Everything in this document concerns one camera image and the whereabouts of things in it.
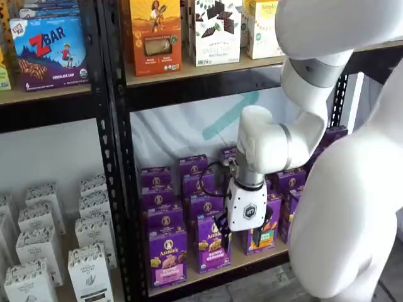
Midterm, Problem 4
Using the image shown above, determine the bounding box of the purple Annie's hidden veggies box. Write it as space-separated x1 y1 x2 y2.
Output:
244 192 283 256

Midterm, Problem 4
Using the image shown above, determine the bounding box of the blue Z Bar box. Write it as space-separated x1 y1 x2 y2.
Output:
8 15 90 92
18 0 80 20

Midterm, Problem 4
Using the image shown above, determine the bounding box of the Simple Mills almond bar box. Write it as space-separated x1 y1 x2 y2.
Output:
241 0 287 60

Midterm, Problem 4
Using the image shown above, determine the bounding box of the purple Annie's box yellow patch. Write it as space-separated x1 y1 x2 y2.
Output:
278 185 305 245

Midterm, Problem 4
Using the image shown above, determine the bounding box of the orange Revival snack box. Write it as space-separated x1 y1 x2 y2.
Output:
121 0 183 77

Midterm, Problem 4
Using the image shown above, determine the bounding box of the purple Annie's box violet patch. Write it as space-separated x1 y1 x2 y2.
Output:
196 209 233 274

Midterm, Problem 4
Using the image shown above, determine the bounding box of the white patterned carton box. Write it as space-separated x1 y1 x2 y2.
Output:
74 213 117 270
3 257 60 302
0 191 18 221
79 174 108 198
14 226 64 287
25 182 58 210
67 242 115 302
17 206 67 237
78 191 111 221

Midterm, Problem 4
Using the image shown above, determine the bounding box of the yellow Bobo's box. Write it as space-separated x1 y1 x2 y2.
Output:
0 0 10 43
0 47 12 92

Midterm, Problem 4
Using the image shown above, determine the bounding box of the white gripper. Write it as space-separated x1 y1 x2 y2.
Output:
215 177 273 256

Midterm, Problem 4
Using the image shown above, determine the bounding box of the black metal shelving rack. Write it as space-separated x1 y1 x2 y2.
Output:
0 0 133 302
96 0 403 302

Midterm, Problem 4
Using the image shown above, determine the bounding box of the white backdrop sheet teal logo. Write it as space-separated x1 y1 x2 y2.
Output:
130 74 366 196

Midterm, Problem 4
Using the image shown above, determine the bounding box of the short black looped cable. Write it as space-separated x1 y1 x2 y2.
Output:
197 159 236 196

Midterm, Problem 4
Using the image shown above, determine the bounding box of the Simple Mills chocolate thins box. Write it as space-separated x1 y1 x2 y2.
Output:
188 0 243 67

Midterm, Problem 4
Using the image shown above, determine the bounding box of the purple Annie's box pink patch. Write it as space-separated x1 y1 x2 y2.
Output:
148 225 189 291

